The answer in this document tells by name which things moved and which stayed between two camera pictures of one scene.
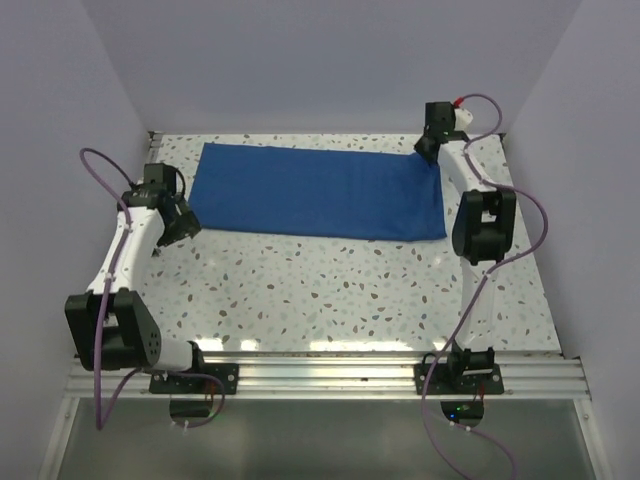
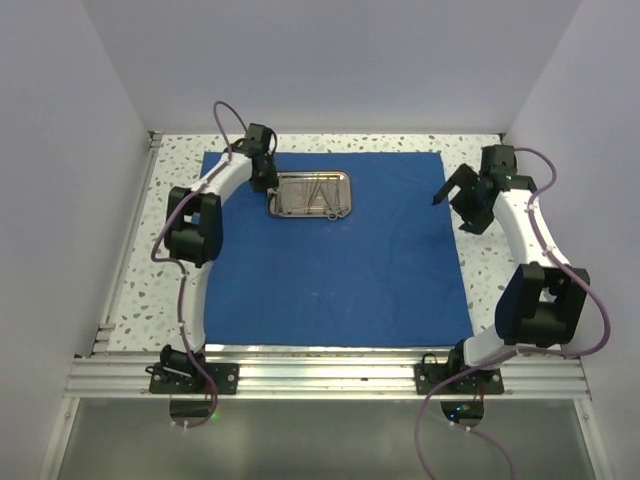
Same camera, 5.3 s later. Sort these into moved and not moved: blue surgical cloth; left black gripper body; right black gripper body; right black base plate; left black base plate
Moved: left black gripper body; blue surgical cloth; right black gripper body
Not moved: left black base plate; right black base plate
